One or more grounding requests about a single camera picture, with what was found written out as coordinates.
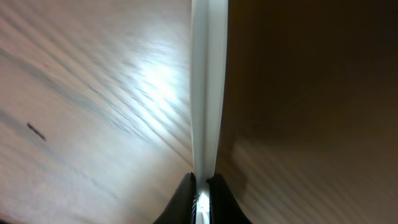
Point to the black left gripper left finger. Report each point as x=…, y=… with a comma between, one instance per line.
x=182, y=207

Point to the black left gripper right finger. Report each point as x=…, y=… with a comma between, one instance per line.
x=224, y=209

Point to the beige plastic spoon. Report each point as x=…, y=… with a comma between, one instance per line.
x=209, y=39

